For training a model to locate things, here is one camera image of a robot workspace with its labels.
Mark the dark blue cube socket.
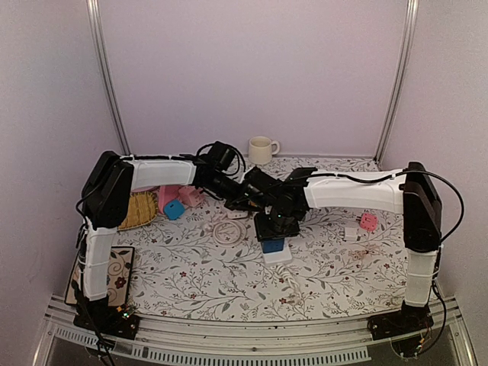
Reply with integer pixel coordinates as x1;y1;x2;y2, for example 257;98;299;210
262;239;284;254

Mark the white power strip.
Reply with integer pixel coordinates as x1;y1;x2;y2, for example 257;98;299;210
262;239;293;266

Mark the small pink plug adapter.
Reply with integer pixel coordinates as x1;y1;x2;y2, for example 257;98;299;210
359;212;378;232

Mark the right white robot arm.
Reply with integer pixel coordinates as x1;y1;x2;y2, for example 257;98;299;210
240;162;442;313

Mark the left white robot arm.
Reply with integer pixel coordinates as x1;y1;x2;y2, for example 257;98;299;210
79;150;257;302

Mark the pink cube socket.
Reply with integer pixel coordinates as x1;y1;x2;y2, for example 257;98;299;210
178;185;204;207

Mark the white square adapter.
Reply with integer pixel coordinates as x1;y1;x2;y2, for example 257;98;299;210
226;210;249;220

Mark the blue square adapter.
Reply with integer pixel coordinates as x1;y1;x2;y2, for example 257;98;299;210
163;199;185;220

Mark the beige ceramic mug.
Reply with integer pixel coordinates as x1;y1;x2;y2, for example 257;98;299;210
248;136;281;165

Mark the pink round plate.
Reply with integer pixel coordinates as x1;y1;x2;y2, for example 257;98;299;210
131;187;154;193

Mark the woven bamboo tray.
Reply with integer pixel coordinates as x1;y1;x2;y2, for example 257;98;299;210
117;191;159;231

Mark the floral patterned tray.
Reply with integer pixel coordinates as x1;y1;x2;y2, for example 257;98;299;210
64;246;136;308

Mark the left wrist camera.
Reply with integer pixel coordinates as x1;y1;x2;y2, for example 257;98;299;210
207;141;237;172

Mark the white power strip cable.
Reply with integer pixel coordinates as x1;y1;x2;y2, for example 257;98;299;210
274;263;306;306

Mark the front aluminium rail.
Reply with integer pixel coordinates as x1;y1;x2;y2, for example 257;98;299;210
33;295;478;365

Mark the left aluminium frame post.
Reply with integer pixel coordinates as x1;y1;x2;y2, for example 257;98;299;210
86;0;131;155

